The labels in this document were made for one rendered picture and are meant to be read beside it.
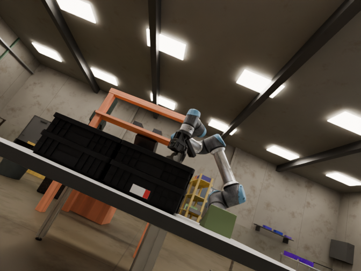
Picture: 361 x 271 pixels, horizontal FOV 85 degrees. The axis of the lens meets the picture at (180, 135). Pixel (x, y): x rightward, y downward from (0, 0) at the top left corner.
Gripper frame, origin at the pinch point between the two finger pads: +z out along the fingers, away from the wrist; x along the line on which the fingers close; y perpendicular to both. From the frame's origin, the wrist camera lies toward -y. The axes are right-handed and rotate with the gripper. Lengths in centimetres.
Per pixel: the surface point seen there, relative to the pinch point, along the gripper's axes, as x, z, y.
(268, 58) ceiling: -174, -401, -244
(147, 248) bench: 29.5, 32.8, 16.2
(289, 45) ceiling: -118, -401, -232
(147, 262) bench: 30.4, 36.1, 14.7
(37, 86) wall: -1211, -269, 232
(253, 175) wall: -540, -300, -827
